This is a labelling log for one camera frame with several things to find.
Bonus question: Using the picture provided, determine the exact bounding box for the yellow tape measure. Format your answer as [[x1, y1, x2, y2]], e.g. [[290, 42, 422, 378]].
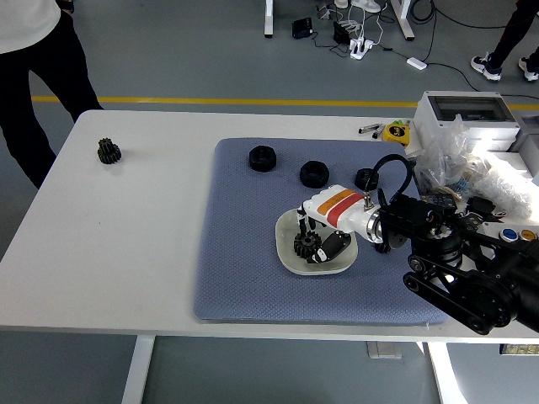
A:
[[382, 120, 412, 147]]

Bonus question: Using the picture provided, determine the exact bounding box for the large black gear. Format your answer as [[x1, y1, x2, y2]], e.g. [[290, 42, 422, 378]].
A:
[[291, 232, 324, 264]]

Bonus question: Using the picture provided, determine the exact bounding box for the large black hex nut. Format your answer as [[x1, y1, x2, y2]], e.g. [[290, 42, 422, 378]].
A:
[[299, 160, 329, 189], [248, 145, 278, 173]]

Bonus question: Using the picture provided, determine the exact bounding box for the clear plastic bag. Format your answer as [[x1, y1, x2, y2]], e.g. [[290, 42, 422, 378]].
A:
[[414, 113, 472, 199]]

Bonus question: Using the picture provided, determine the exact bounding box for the bubble wrap bag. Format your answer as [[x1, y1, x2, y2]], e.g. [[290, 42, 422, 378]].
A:
[[475, 167, 536, 220]]

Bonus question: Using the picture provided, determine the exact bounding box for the black charger box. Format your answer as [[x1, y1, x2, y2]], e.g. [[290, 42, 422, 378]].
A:
[[291, 17, 314, 40]]

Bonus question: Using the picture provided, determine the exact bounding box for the grey electrical enclosure box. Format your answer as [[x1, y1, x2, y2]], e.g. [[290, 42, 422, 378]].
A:
[[414, 91, 521, 140]]

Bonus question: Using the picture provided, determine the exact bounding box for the grey under-table socket box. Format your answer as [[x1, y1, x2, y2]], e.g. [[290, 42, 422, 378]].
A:
[[366, 341, 403, 360]]

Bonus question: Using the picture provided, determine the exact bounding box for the blue-grey textured mat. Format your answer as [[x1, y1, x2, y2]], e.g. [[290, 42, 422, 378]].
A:
[[192, 137, 454, 326]]

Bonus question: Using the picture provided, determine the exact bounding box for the white square dish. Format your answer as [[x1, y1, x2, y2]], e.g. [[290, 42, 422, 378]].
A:
[[275, 208, 359, 277]]

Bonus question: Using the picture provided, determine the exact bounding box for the white desk leg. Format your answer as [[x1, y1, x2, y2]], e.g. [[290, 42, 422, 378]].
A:
[[264, 0, 276, 40], [390, 0, 417, 41]]

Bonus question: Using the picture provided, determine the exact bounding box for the black digital meter module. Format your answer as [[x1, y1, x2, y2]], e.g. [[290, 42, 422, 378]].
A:
[[420, 193, 458, 208], [461, 213, 486, 233]]

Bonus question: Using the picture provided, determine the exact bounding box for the person with white shoes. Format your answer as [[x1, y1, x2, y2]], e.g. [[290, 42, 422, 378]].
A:
[[0, 0, 104, 190]]

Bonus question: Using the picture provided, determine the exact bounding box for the black double stepped gear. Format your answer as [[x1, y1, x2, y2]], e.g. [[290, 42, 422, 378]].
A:
[[97, 137, 123, 166]]

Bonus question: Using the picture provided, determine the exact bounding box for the person in dark trousers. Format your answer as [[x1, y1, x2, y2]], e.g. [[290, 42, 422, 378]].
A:
[[470, 0, 539, 83]]

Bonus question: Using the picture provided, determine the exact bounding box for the white table leg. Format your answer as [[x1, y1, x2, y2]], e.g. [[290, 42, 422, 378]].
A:
[[120, 336, 156, 404], [423, 341, 469, 404]]

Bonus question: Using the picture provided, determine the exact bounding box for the black power adapter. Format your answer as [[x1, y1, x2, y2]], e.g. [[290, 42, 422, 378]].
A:
[[333, 20, 352, 45]]

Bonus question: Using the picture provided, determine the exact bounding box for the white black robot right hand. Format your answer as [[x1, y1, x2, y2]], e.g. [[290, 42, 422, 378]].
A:
[[296, 184, 374, 265]]

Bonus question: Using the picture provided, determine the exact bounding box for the white power strip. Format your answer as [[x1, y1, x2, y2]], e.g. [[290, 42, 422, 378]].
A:
[[349, 37, 376, 61]]

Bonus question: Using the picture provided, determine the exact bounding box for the small black hex nut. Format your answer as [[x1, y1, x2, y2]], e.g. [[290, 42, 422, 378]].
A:
[[355, 167, 379, 190]]

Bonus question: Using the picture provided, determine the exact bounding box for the white cardboard box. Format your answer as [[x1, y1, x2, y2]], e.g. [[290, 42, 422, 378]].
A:
[[465, 125, 522, 153]]

